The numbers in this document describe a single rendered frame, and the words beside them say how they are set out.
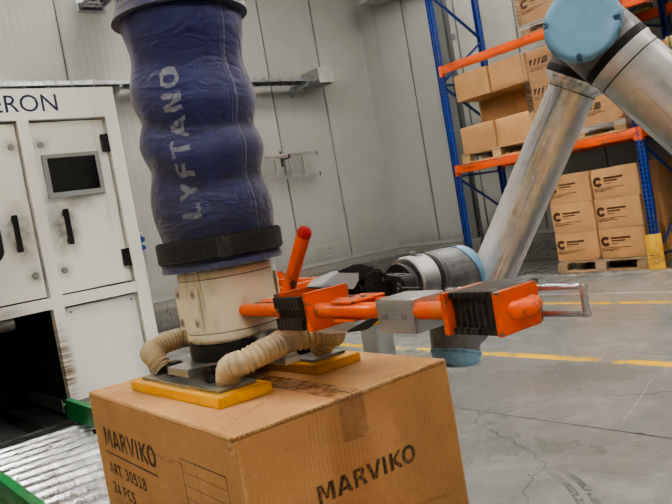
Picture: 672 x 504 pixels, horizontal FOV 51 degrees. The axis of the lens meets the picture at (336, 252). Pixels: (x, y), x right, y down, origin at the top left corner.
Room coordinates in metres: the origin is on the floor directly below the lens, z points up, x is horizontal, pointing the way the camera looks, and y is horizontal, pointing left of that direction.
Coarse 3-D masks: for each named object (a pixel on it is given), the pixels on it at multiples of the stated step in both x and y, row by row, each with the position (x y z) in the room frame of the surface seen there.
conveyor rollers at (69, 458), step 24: (72, 432) 2.73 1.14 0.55; (0, 456) 2.56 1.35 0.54; (24, 456) 2.53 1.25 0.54; (48, 456) 2.43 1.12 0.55; (72, 456) 2.38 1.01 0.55; (96, 456) 2.34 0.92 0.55; (24, 480) 2.20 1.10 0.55; (48, 480) 2.16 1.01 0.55; (72, 480) 2.12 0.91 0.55; (96, 480) 2.07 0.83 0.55
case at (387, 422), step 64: (128, 384) 1.38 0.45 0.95; (320, 384) 1.10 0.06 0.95; (384, 384) 1.05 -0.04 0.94; (448, 384) 1.13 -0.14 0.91; (128, 448) 1.23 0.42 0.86; (192, 448) 1.01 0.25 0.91; (256, 448) 0.91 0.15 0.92; (320, 448) 0.97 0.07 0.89; (384, 448) 1.04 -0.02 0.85; (448, 448) 1.12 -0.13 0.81
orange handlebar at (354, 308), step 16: (256, 304) 1.16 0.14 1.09; (272, 304) 1.12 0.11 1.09; (320, 304) 1.02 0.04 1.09; (336, 304) 0.99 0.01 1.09; (352, 304) 0.96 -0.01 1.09; (368, 304) 0.94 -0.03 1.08; (416, 304) 0.86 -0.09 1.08; (432, 304) 0.84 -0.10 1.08; (512, 304) 0.75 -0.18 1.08; (528, 304) 0.75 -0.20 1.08; (336, 320) 0.99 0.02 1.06; (352, 320) 0.96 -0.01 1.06
